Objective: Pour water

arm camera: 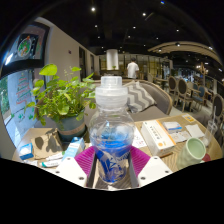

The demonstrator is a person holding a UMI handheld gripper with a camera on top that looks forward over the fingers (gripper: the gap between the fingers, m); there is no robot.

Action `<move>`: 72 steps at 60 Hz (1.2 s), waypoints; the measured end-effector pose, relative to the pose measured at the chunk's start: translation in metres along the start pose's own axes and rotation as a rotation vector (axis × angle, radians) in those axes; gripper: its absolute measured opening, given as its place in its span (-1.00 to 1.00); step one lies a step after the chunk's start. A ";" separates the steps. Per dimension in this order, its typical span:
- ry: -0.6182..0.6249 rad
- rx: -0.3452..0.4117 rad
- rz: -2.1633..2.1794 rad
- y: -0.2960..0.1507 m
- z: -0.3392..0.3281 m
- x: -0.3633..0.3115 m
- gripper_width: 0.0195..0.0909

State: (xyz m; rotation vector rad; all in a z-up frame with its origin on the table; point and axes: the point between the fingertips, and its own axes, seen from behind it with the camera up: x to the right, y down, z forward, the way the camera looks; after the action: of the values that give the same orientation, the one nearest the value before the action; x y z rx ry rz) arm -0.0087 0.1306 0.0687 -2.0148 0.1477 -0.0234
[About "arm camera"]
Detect green potted plant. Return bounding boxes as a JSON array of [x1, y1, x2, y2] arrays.
[[24, 63, 98, 143]]

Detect person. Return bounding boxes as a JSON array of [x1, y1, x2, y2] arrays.
[[126, 56, 141, 81]]

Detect yellow square card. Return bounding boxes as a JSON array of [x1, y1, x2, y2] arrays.
[[181, 113, 197, 124]]

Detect flat blue-topped white packet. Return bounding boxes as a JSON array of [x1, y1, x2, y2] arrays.
[[161, 120, 184, 132]]

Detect clear plastic cup with straw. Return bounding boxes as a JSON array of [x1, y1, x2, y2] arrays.
[[202, 105, 220, 148]]

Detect small blue and white box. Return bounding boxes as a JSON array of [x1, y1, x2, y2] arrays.
[[17, 142, 35, 161]]

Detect white paper napkin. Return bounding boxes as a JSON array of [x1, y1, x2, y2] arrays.
[[184, 123, 206, 140]]

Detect blue and white carton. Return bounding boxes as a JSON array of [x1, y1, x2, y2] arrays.
[[61, 136, 86, 162]]

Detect pale green mug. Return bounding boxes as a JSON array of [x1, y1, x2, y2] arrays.
[[175, 136, 208, 171]]

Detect group of dining chairs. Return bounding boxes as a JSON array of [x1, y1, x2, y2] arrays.
[[165, 75, 224, 118]]

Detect flat round red coaster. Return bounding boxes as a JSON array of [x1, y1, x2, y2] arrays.
[[201, 152, 213, 164]]

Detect clear blue-labelled drink bottle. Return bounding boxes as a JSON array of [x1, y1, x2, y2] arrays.
[[88, 75, 136, 185]]

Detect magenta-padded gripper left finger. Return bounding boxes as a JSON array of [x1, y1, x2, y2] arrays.
[[54, 145, 98, 189]]

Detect white rectangular box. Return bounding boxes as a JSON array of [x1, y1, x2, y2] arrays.
[[140, 118, 177, 158]]

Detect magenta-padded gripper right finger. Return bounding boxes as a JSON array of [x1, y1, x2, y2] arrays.
[[127, 145, 174, 189]]

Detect group of ceiling lights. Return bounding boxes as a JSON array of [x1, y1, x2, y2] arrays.
[[89, 0, 214, 51]]

